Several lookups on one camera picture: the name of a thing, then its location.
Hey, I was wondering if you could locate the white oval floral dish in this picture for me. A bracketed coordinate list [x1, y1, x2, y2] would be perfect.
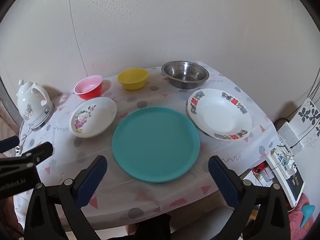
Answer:
[69, 97, 117, 138]

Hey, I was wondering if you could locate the red pink plastic bowl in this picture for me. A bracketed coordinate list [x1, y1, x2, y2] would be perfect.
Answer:
[74, 75, 103, 100]

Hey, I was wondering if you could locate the white dragon pattern plate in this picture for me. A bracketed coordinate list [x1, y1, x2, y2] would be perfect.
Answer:
[187, 88, 253, 141]

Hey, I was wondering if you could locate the teal round plate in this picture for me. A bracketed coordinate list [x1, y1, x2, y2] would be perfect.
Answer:
[112, 107, 200, 183]

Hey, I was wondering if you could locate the yellow plastic bowl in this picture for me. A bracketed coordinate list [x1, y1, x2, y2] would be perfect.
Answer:
[117, 68, 149, 90]

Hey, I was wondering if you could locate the stainless steel bowl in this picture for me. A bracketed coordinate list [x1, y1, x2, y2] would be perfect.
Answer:
[161, 61, 209, 89]

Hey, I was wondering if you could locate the white ceramic electric kettle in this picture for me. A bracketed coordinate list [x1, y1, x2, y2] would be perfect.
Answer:
[17, 80, 55, 131]

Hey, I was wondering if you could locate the black white book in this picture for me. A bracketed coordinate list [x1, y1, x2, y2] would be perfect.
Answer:
[265, 147, 305, 209]

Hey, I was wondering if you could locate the white router box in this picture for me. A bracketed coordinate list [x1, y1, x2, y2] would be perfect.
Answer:
[278, 122, 304, 155]

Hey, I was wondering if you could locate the white flower pattern cabinet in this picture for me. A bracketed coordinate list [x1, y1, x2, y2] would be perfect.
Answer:
[289, 98, 319, 155]

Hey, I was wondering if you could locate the white patterned tablecloth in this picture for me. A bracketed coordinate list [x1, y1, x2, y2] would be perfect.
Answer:
[20, 67, 278, 228]

